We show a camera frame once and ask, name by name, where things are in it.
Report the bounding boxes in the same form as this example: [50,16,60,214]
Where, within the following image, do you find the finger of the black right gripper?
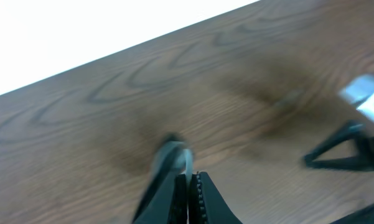
[303,121,374,171]

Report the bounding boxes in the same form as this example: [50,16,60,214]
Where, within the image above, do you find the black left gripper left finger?
[132,171,187,224]

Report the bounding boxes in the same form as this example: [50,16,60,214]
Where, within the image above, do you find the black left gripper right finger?
[188,172,242,224]

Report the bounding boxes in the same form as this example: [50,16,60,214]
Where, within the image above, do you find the white USB cable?
[151,139,194,184]

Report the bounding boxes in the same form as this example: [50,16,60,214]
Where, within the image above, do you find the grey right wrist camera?
[339,74,374,122]

